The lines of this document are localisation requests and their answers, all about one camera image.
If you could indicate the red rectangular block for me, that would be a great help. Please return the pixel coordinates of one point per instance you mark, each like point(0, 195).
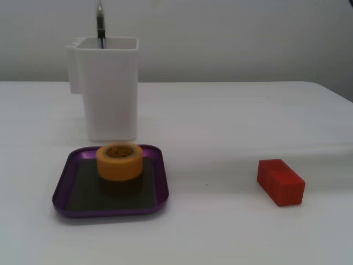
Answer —
point(284, 183)

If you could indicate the purple metal tray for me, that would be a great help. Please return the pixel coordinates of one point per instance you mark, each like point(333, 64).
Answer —
point(82, 190)

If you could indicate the clear black ballpoint pen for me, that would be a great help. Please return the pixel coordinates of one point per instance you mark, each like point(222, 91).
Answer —
point(100, 25)

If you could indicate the yellow tape roll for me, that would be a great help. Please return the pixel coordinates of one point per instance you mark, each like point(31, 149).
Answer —
point(119, 165)

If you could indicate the white plastic box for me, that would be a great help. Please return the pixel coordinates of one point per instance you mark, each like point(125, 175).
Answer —
point(110, 94)

